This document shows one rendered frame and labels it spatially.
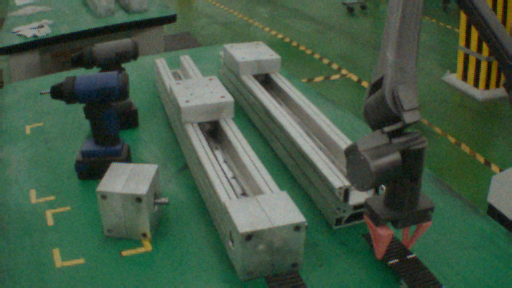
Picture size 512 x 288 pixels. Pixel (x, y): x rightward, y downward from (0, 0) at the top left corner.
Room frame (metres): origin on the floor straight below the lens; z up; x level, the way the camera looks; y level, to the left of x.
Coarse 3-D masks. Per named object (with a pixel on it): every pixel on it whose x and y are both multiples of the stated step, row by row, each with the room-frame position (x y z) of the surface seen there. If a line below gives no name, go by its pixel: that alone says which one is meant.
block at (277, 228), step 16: (224, 208) 0.74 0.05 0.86; (240, 208) 0.72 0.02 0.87; (256, 208) 0.72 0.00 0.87; (272, 208) 0.72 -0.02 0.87; (288, 208) 0.72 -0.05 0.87; (240, 224) 0.68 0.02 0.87; (256, 224) 0.68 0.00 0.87; (272, 224) 0.68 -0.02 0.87; (288, 224) 0.68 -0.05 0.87; (304, 224) 0.69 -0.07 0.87; (240, 240) 0.66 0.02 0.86; (256, 240) 0.66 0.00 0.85; (272, 240) 0.67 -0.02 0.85; (288, 240) 0.68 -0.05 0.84; (240, 256) 0.66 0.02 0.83; (256, 256) 0.66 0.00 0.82; (272, 256) 0.67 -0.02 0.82; (288, 256) 0.68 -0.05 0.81; (240, 272) 0.66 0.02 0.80; (256, 272) 0.66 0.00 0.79; (272, 272) 0.67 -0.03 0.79
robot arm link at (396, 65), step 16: (400, 0) 0.88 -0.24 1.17; (416, 0) 0.90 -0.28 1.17; (400, 16) 0.85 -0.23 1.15; (416, 16) 0.87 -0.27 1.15; (384, 32) 0.85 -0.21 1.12; (400, 32) 0.82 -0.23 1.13; (416, 32) 0.84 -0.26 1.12; (384, 48) 0.81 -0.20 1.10; (400, 48) 0.80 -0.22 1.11; (416, 48) 0.81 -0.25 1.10; (384, 64) 0.77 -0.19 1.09; (400, 64) 0.76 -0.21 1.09; (416, 64) 0.79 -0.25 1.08; (384, 80) 0.74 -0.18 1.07; (400, 80) 0.74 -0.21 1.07; (416, 80) 0.76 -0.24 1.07; (368, 96) 0.76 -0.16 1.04; (384, 96) 0.71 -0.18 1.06; (416, 96) 0.73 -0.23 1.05; (368, 112) 0.74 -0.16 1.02; (384, 112) 0.71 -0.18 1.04
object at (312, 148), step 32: (224, 64) 1.51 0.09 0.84; (256, 96) 1.22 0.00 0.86; (288, 96) 1.23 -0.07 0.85; (288, 128) 1.03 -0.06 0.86; (320, 128) 1.05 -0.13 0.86; (288, 160) 1.02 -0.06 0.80; (320, 160) 0.89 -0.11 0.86; (320, 192) 0.88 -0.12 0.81; (352, 192) 0.85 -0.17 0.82; (384, 192) 0.83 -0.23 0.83
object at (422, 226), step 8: (416, 216) 0.67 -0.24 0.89; (424, 216) 0.68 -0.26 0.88; (432, 216) 0.68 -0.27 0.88; (392, 224) 0.67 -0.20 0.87; (400, 224) 0.66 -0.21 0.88; (408, 224) 0.66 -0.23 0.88; (416, 224) 0.67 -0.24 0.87; (424, 224) 0.67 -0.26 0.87; (408, 232) 0.71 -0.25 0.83; (416, 232) 0.68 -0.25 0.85; (408, 240) 0.70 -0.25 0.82; (408, 248) 0.69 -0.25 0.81
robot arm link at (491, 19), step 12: (456, 0) 1.02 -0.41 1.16; (468, 0) 1.00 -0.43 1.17; (480, 0) 1.00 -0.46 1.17; (468, 12) 1.00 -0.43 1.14; (480, 12) 0.98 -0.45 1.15; (492, 12) 1.00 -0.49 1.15; (480, 24) 0.98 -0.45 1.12; (492, 24) 0.97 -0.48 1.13; (480, 36) 0.99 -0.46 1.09; (492, 36) 0.97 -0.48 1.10; (504, 36) 0.97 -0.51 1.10; (492, 48) 0.97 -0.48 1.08; (504, 48) 0.95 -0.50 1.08; (504, 60) 0.95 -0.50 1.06; (504, 72) 0.95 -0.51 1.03; (504, 84) 0.97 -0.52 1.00
